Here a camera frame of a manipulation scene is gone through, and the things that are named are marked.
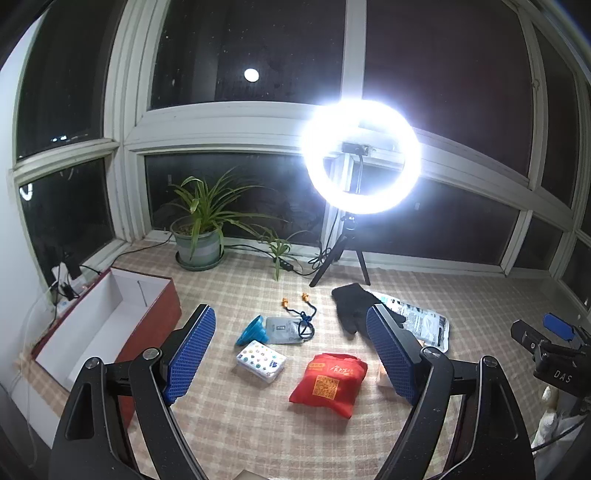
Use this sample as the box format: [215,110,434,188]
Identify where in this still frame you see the black power adapter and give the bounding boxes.
[60,251,84,280]

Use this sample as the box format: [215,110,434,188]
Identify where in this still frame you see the white window frame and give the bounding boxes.
[9,0,591,287]

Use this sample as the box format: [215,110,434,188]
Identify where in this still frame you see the white crumpled cloth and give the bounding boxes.
[531,385,591,457]

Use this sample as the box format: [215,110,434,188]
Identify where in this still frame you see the blue collapsible funnel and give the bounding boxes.
[235,315,269,347]

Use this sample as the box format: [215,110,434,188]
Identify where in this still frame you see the white printed mask packet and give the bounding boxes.
[372,291,451,354]

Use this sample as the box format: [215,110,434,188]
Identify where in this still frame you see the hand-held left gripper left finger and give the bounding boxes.
[48,303,218,480]

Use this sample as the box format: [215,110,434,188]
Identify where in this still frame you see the black power cable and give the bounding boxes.
[81,231,178,273]

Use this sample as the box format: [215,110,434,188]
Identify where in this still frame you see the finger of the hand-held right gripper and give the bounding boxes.
[510,320,552,356]
[544,313,591,342]

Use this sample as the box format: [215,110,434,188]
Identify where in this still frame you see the black knit glove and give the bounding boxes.
[331,283,407,337]

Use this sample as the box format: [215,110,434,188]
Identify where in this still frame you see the large potted plant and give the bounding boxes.
[161,167,289,272]

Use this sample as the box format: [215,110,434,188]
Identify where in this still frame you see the orange earplugs with blue cord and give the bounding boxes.
[278,292,317,342]

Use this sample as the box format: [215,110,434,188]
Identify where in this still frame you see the red cardboard box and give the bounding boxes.
[31,265,183,430]

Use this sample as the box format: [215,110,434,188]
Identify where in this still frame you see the white power strip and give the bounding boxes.
[46,265,100,319]

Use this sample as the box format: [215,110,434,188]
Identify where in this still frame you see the small green plant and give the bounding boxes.
[259,228,310,282]

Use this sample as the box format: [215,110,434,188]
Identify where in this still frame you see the white cables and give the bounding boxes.
[11,295,61,444]

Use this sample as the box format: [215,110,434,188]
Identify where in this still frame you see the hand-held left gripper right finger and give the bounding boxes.
[366,304,536,480]

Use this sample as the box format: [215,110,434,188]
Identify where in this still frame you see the black tripod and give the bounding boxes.
[308,215,372,288]

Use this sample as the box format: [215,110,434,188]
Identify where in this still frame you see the grey pouch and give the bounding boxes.
[265,315,308,346]

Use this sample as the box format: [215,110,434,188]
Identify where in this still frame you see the black ring light cable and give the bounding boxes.
[222,217,335,278]

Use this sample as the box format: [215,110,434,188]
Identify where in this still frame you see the colourful patterned tissue packet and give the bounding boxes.
[235,340,287,383]

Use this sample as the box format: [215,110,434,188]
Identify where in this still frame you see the red bag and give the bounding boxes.
[289,353,369,418]

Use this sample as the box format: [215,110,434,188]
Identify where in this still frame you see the plaid tablecloth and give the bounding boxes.
[14,249,591,480]

